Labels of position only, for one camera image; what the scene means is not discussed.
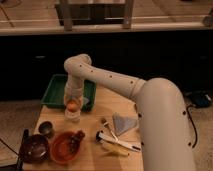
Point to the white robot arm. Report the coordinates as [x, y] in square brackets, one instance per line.
[163, 121]

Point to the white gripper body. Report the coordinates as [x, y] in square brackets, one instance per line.
[73, 95]

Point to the orange plastic bowl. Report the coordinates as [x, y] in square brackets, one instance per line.
[63, 149]

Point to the white handled black spatula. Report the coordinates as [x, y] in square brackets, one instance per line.
[127, 145]

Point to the black handled utensil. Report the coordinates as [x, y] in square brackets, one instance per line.
[19, 160]

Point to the yellow banana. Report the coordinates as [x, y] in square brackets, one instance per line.
[114, 149]

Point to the orange apple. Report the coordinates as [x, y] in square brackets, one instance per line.
[72, 106]

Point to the dark object on floor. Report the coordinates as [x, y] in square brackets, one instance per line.
[201, 99]

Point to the green plastic tray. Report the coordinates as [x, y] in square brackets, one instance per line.
[54, 94]

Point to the grey blue sponge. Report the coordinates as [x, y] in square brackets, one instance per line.
[85, 100]

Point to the small metal fork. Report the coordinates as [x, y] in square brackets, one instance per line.
[106, 125]

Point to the small metal cup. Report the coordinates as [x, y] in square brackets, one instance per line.
[46, 129]

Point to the white paper cup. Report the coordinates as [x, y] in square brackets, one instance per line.
[72, 116]

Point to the dark brown bowl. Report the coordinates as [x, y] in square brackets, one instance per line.
[35, 149]

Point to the wooden chair frame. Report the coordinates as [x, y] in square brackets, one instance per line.
[94, 12]

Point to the grey triangular cloth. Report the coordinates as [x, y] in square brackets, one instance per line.
[122, 124]

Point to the dark grapes bunch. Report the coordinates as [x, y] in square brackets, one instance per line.
[75, 139]

